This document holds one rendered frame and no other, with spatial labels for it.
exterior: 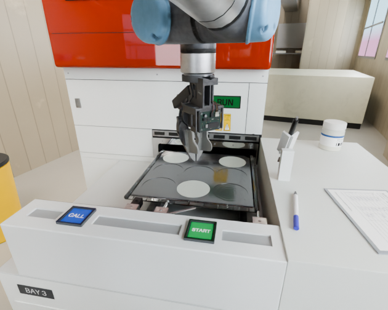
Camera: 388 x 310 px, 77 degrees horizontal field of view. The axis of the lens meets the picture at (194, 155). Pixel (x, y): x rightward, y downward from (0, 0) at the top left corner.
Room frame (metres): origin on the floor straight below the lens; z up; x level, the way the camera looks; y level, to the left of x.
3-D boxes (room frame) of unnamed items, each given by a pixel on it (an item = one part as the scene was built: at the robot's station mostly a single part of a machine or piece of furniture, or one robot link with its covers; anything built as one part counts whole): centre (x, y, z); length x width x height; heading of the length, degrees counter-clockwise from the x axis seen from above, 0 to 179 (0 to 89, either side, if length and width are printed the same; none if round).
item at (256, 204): (0.70, -0.20, 0.90); 0.37 x 0.01 x 0.01; 170
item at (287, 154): (0.59, -0.24, 1.03); 0.06 x 0.04 x 0.13; 170
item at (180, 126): (0.56, 0.02, 1.11); 0.05 x 0.02 x 0.09; 119
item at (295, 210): (0.43, -0.22, 0.97); 0.14 x 0.01 x 0.01; 160
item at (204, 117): (0.55, -0.01, 1.17); 0.09 x 0.08 x 0.12; 29
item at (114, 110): (0.99, 0.13, 1.02); 0.81 x 0.03 x 0.40; 80
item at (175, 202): (0.56, 0.01, 0.90); 0.38 x 0.01 x 0.01; 80
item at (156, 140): (0.95, -0.04, 0.89); 0.44 x 0.02 x 0.10; 80
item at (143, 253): (0.39, 0.11, 0.89); 0.55 x 0.09 x 0.14; 80
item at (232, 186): (0.74, -0.02, 0.90); 0.34 x 0.34 x 0.01; 80
